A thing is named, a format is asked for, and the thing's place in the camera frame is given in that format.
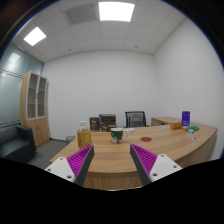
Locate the flat green box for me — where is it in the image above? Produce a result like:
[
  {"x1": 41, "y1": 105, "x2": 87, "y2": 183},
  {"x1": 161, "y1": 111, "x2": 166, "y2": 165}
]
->
[{"x1": 187, "y1": 124, "x2": 201, "y2": 132}]

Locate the wooden glass-door shelf cabinet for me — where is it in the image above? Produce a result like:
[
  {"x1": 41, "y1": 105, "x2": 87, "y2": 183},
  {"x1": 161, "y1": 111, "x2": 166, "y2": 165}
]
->
[{"x1": 19, "y1": 70, "x2": 50, "y2": 148}]

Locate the grey waste bin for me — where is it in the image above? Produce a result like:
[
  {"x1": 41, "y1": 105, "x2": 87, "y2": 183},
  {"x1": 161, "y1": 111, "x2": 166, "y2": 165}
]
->
[{"x1": 65, "y1": 135, "x2": 77, "y2": 145}]

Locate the small square ceiling light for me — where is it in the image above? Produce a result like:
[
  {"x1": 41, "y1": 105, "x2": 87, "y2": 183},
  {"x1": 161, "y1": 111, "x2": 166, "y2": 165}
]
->
[{"x1": 23, "y1": 26, "x2": 47, "y2": 47}]

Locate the green mug white inside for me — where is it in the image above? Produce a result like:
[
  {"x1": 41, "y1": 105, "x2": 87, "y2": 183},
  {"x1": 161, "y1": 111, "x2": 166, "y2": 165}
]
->
[{"x1": 110, "y1": 127, "x2": 130, "y2": 145}]

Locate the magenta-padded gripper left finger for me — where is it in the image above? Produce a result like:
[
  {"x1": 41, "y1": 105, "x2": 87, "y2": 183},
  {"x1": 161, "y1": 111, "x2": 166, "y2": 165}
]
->
[{"x1": 44, "y1": 144, "x2": 96, "y2": 188}]

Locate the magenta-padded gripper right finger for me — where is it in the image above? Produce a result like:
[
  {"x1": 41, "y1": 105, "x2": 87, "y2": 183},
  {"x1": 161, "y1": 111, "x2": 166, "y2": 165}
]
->
[{"x1": 129, "y1": 143, "x2": 184, "y2": 187}]

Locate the small dark brown box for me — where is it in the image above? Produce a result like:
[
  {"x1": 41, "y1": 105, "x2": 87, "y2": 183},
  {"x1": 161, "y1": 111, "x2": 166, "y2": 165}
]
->
[{"x1": 89, "y1": 116, "x2": 101, "y2": 132}]

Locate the black leather sofa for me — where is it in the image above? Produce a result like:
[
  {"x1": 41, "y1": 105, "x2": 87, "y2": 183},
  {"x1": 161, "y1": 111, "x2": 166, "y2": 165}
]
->
[{"x1": 0, "y1": 124, "x2": 38, "y2": 160}]

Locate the black mesh office chair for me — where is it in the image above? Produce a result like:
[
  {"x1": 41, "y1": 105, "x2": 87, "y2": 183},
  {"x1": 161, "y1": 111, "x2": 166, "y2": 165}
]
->
[{"x1": 124, "y1": 110, "x2": 149, "y2": 129}]

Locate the upright purple box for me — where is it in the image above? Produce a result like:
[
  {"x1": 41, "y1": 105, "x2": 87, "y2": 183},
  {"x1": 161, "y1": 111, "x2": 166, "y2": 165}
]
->
[{"x1": 181, "y1": 110, "x2": 191, "y2": 128}]

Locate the grey ceiling air vent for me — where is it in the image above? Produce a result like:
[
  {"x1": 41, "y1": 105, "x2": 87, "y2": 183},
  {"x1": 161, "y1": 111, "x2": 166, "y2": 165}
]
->
[{"x1": 64, "y1": 2, "x2": 98, "y2": 25}]

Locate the wooden side desk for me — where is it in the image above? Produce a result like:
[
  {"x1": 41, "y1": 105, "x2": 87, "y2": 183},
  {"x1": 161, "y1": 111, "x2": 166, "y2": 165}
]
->
[{"x1": 150, "y1": 116, "x2": 183, "y2": 127}]

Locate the amber drink bottle white cap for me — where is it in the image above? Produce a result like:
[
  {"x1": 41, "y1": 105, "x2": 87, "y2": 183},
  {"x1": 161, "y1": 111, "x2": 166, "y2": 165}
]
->
[{"x1": 77, "y1": 120, "x2": 93, "y2": 151}]

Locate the large square ceiling light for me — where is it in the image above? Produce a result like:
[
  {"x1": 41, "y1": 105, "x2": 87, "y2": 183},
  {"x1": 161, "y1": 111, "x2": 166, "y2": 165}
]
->
[{"x1": 98, "y1": 1, "x2": 136, "y2": 23}]

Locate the large dark printed box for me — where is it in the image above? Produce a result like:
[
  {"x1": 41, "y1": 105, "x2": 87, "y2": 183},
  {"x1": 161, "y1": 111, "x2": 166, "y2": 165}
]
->
[{"x1": 98, "y1": 113, "x2": 118, "y2": 132}]

